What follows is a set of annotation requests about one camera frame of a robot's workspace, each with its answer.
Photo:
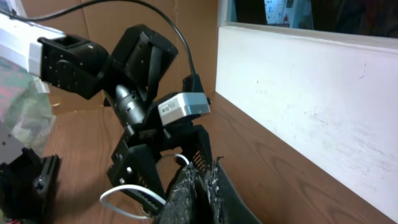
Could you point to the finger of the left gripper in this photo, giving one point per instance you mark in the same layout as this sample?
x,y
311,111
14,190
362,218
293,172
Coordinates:
x,y
137,165
196,147

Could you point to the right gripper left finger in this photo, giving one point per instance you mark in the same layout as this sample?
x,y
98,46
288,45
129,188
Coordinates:
x,y
180,207

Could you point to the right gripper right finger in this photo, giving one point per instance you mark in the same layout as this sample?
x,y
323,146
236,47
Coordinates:
x,y
226,205

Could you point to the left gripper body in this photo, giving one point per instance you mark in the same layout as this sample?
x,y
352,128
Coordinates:
x,y
159,140

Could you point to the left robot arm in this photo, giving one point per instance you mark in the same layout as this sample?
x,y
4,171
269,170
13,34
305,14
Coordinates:
x,y
129,76

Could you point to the clear plastic bag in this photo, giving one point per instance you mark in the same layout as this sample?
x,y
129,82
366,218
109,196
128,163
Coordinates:
x,y
25,107

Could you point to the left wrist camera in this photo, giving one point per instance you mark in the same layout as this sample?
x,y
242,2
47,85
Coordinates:
x,y
183,105

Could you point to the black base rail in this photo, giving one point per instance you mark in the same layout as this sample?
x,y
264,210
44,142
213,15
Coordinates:
x,y
28,182

